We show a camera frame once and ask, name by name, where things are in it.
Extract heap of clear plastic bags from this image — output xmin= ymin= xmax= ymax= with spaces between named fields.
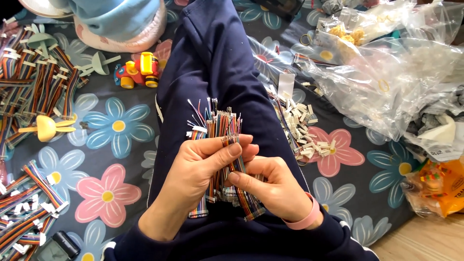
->
xmin=294 ymin=0 xmax=464 ymax=162

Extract person's navy trouser legs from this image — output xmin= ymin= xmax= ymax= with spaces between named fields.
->
xmin=147 ymin=0 xmax=309 ymax=225

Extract black box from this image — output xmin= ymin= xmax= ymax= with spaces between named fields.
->
xmin=250 ymin=0 xmax=306 ymax=22

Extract green funnel shaped toy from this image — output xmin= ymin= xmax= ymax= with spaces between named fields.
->
xmin=27 ymin=23 xmax=58 ymax=58

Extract bundle of rainbow ribbon cables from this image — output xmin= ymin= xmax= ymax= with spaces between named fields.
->
xmin=186 ymin=97 xmax=267 ymax=222

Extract pink and blue plush cushion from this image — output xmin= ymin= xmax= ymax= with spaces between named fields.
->
xmin=18 ymin=0 xmax=167 ymax=53

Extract yellow rabbit shaped toy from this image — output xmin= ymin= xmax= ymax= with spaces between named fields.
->
xmin=18 ymin=115 xmax=77 ymax=143

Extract orange snack bag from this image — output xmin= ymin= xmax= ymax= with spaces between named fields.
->
xmin=400 ymin=157 xmax=464 ymax=218

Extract floral dark grey blanket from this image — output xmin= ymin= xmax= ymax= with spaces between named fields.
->
xmin=0 ymin=0 xmax=417 ymax=261

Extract green propeller toy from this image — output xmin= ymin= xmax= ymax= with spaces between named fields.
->
xmin=74 ymin=51 xmax=122 ymax=77

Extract person's right hand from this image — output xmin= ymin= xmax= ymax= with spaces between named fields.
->
xmin=224 ymin=157 xmax=313 ymax=222

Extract person's left hand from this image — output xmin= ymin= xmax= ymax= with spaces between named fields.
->
xmin=138 ymin=134 xmax=260 ymax=242

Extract pile of white plastic connectors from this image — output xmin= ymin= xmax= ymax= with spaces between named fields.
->
xmin=268 ymin=84 xmax=338 ymax=162

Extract pink wristband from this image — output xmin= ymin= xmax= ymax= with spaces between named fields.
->
xmin=282 ymin=192 xmax=321 ymax=231

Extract red yellow toy car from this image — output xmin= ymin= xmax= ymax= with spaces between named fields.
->
xmin=113 ymin=51 xmax=160 ymax=89

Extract black digital timer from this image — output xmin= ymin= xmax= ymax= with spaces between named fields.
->
xmin=36 ymin=231 xmax=81 ymax=261

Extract single rainbow ribbon cable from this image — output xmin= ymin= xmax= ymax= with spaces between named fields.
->
xmin=221 ymin=133 xmax=267 ymax=222

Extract small heap of rainbow cables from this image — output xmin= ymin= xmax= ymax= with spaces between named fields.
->
xmin=0 ymin=159 xmax=69 ymax=261

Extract white paper tag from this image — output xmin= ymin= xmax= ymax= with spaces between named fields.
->
xmin=277 ymin=73 xmax=296 ymax=98

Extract large heap of rainbow cables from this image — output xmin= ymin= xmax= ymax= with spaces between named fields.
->
xmin=0 ymin=22 xmax=89 ymax=160

